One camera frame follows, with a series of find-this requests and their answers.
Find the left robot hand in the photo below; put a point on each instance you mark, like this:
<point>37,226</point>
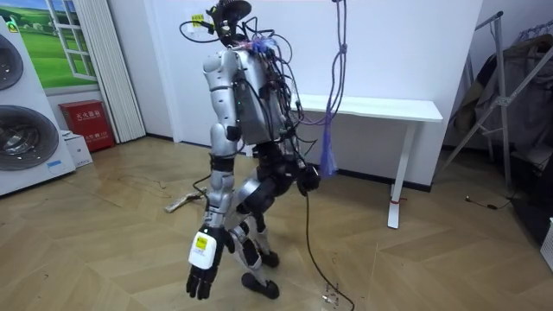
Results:
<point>203,252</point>

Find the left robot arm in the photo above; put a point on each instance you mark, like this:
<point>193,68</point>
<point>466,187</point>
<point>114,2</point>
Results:
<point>222,142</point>

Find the power strip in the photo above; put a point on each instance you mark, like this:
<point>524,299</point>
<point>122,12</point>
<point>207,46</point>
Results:
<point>181,203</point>

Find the robot legs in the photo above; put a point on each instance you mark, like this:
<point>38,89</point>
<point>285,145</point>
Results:
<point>252,196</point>

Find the small white box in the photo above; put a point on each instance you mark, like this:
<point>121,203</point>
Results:
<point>80,149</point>

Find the robot body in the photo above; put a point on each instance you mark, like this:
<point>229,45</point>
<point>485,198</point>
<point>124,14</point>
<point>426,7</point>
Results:
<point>255,99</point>

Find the red fire equipment box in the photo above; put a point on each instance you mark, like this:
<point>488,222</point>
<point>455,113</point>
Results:
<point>88,125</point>

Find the white washing machine tower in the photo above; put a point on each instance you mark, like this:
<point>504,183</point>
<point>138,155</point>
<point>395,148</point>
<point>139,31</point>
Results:
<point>26,138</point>

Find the white desk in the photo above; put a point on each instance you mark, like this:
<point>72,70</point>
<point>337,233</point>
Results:
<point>371,108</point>

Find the metal clothes rack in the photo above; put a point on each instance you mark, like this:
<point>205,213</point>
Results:
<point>501,99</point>

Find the white basket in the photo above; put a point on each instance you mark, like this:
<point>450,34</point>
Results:
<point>548,246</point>

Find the hanging grey clothes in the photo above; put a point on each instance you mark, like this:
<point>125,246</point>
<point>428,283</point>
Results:
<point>525,99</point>

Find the landscape window wall poster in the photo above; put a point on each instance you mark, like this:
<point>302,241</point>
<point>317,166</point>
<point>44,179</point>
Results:
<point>47,56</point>

